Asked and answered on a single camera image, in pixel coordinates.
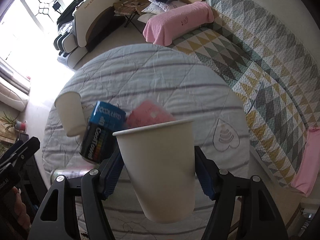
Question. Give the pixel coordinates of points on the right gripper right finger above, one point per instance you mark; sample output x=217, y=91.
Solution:
x=259, y=215

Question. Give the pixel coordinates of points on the pink green lidded canister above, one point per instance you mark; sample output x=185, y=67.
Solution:
x=68, y=173

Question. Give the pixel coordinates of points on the pink translucent plastic cup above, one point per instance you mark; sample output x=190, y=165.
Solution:
x=148, y=113

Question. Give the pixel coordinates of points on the white patterned pillow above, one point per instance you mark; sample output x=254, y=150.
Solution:
x=156, y=7

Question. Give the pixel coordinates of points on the pink towel on armrest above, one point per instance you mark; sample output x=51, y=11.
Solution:
x=164, y=28

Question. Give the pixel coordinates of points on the white paper cup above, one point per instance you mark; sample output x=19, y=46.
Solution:
x=69, y=108
x=160, y=162

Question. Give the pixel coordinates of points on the white paper cup lying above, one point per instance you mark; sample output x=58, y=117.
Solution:
x=69, y=108

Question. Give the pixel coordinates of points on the triangle patterned quilted sofa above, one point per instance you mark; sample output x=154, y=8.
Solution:
x=270, y=70

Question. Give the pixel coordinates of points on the striped grey tablecloth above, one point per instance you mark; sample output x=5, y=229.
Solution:
x=125, y=77

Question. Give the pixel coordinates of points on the white massage chair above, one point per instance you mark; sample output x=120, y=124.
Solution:
x=82, y=26

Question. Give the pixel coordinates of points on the pink cloth on sofa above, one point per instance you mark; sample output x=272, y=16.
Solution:
x=307, y=174

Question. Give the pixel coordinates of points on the potted green plant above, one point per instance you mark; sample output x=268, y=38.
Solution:
x=10, y=122

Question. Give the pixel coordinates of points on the black blue CoolTowel can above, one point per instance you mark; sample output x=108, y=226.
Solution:
x=98, y=142

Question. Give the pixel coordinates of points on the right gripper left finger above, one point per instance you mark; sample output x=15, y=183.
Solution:
x=56, y=217

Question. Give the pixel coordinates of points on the person's left hand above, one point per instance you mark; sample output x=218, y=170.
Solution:
x=17, y=211

